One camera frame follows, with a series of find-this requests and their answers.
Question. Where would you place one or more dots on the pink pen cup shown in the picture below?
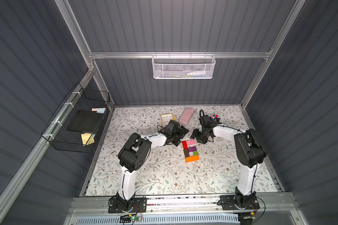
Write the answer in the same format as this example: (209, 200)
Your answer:
(215, 119)

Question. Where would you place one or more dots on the pink pencil case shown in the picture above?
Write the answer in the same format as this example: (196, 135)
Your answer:
(186, 116)

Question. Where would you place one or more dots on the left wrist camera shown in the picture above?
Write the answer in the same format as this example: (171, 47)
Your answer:
(173, 126)

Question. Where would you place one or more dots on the small green circuit board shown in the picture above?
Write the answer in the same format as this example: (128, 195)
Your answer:
(130, 218)

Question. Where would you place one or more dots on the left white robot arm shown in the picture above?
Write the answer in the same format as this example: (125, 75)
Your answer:
(135, 152)

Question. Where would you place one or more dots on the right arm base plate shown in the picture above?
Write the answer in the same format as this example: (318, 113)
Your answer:
(231, 202)

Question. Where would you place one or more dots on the purple building block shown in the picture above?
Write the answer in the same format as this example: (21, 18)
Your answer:
(192, 149)

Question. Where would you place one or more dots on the yellow sticky notes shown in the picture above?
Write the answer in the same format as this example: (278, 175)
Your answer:
(87, 138)

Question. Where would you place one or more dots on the white marker in basket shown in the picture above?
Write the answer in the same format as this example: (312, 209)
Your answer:
(201, 73)

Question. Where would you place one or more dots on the pastel sticky notes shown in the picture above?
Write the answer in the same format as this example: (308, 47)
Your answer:
(99, 110)

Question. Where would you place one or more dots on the orange building block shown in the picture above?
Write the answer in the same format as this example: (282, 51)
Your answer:
(192, 158)

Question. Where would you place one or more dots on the red building block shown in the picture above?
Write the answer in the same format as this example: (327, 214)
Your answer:
(184, 143)

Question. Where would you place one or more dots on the brown building block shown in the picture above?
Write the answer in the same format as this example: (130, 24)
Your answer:
(186, 153)

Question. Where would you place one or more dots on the black notebook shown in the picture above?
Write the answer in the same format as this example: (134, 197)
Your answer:
(85, 121)

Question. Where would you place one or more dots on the black wire wall basket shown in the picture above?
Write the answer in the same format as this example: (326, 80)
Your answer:
(81, 98)

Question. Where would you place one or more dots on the white wire mesh basket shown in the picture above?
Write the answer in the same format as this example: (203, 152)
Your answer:
(177, 66)

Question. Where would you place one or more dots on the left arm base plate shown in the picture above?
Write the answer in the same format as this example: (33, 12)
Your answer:
(134, 205)

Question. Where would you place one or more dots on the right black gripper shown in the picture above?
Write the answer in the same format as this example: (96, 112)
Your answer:
(199, 135)

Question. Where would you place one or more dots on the floral table mat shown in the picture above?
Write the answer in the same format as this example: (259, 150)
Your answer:
(165, 172)

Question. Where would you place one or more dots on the pink building block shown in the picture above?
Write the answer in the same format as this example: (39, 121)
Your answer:
(190, 142)

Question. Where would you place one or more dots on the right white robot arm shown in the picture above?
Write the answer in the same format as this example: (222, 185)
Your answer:
(249, 149)

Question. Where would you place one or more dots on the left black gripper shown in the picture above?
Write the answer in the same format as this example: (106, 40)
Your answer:
(179, 135)

